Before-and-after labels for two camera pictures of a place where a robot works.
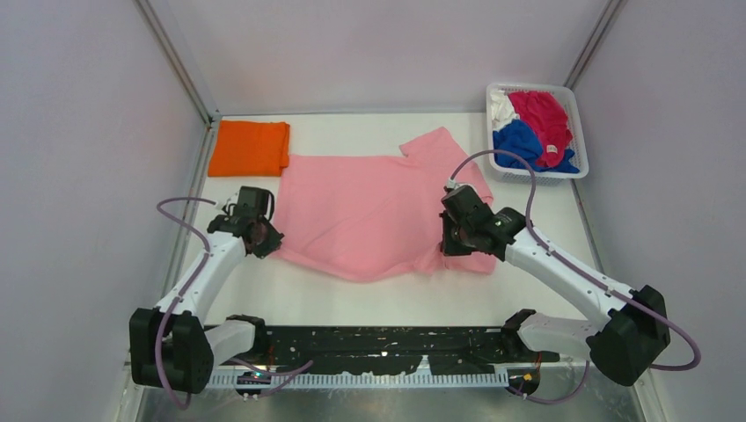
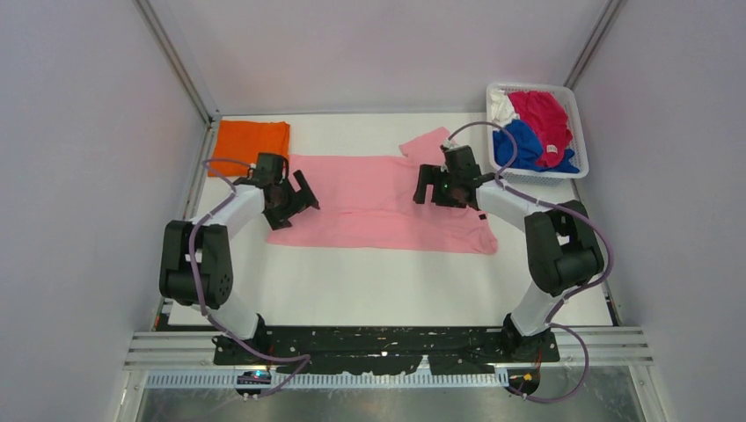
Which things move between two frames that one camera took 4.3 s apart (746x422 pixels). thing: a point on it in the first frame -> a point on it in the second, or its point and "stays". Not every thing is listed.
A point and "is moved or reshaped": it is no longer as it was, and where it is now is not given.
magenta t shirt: (544, 112) stays
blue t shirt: (521, 138) stays
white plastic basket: (522, 177) stays
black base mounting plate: (364, 349) stays
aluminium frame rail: (181, 65) stays
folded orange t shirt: (250, 149) stays
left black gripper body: (270, 239) -> (289, 205)
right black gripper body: (456, 240) -> (447, 195)
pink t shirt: (378, 218) is moved or reshaped
